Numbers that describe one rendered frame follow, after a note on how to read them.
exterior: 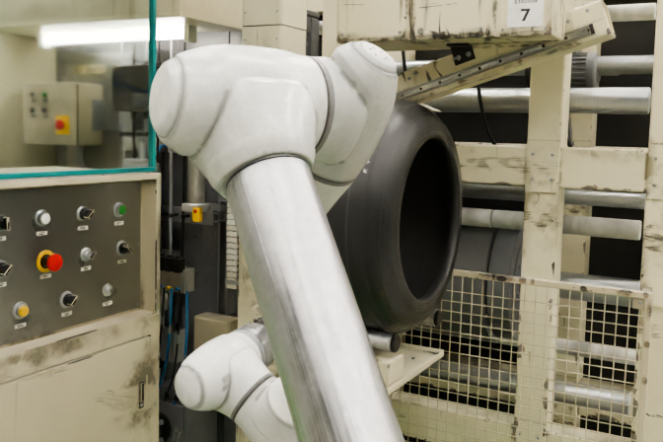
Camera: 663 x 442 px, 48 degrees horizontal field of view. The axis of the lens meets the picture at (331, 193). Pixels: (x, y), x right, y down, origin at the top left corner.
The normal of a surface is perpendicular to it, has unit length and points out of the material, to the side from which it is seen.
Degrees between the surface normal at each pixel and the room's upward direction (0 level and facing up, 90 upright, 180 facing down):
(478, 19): 90
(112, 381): 90
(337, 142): 129
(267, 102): 60
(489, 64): 90
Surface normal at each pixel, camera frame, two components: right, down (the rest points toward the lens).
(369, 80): 0.33, 0.18
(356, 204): -0.22, -0.11
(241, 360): 0.50, -0.71
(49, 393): 0.88, 0.06
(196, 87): 0.10, -0.21
